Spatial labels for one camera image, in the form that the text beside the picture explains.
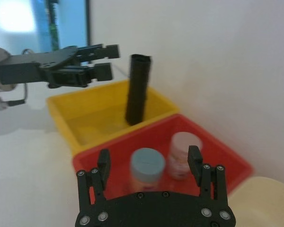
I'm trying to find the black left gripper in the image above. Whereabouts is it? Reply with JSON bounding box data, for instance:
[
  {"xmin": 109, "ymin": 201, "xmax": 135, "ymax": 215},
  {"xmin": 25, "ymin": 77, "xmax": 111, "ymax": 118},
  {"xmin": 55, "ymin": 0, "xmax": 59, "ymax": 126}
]
[{"xmin": 0, "ymin": 46, "xmax": 115, "ymax": 89}]

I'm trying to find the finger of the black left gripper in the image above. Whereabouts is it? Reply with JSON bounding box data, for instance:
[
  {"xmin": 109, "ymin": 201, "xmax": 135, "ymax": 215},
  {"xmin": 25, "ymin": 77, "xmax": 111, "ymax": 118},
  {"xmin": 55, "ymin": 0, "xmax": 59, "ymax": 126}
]
[{"xmin": 68, "ymin": 43, "xmax": 122, "ymax": 65}]

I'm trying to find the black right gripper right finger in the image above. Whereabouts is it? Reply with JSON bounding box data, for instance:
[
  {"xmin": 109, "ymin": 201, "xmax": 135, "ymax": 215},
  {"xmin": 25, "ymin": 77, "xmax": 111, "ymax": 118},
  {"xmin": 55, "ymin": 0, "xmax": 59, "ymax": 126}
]
[{"xmin": 187, "ymin": 145, "xmax": 228, "ymax": 202}]

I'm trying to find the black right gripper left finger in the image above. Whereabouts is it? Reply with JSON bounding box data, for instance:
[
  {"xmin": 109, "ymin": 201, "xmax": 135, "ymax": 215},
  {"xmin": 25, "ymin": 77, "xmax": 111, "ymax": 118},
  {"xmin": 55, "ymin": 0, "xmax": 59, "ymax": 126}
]
[{"xmin": 76, "ymin": 148, "xmax": 112, "ymax": 214}]

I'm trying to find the red plastic bin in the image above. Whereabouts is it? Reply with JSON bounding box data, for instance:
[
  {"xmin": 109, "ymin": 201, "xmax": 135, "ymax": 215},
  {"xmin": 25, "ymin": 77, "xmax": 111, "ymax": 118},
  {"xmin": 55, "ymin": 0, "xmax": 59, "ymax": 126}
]
[{"xmin": 72, "ymin": 113, "xmax": 254, "ymax": 207}]

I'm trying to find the yellow plastic bin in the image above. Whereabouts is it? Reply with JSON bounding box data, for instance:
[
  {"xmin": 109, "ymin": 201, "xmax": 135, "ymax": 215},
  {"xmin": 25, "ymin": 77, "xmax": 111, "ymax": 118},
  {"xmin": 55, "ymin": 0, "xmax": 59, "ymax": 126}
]
[{"xmin": 46, "ymin": 79, "xmax": 180, "ymax": 157}]

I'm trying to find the bottle with blue lid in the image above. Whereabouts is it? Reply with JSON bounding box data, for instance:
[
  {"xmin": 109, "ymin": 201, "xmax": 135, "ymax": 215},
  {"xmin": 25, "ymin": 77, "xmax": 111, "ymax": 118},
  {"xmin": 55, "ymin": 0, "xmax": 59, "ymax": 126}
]
[{"xmin": 129, "ymin": 148, "xmax": 166, "ymax": 192}]

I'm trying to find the black cylindrical roll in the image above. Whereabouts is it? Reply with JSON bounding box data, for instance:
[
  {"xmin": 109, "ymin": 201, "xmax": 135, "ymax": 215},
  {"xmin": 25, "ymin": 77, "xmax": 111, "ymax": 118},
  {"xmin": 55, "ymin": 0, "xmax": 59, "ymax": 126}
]
[{"xmin": 124, "ymin": 53, "xmax": 153, "ymax": 126}]

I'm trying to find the blue background panel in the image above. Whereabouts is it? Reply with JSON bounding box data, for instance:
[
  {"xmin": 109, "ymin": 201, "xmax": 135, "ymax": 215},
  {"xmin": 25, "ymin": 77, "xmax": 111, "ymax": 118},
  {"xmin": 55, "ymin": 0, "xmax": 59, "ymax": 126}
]
[{"xmin": 34, "ymin": 0, "xmax": 62, "ymax": 53}]

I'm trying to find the cream plastic bin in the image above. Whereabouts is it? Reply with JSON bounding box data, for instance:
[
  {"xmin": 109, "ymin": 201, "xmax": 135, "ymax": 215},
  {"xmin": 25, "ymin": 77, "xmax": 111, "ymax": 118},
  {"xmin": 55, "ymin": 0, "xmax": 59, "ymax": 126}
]
[{"xmin": 227, "ymin": 176, "xmax": 284, "ymax": 227}]

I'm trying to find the dark vertical post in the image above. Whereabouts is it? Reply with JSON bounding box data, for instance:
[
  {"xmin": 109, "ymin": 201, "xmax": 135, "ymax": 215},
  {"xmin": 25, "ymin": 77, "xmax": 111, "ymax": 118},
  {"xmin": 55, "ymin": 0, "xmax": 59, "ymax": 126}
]
[{"xmin": 85, "ymin": 0, "xmax": 93, "ymax": 47}]

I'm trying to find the thin dark gripper cable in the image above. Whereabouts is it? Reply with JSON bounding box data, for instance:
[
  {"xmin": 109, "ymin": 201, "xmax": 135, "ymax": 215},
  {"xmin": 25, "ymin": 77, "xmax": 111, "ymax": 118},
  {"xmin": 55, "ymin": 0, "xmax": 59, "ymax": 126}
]
[{"xmin": 0, "ymin": 49, "xmax": 34, "ymax": 110}]

